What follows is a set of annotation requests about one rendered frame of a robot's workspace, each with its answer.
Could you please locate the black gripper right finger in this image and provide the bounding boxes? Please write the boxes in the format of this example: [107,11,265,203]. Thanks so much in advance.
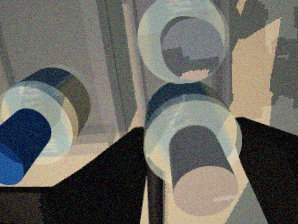
[235,116,298,224]

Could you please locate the black flat bar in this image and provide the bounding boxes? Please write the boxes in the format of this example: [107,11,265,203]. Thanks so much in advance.
[146,163,164,224]

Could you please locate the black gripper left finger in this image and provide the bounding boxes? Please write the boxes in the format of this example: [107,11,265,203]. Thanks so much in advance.
[0,127,146,224]

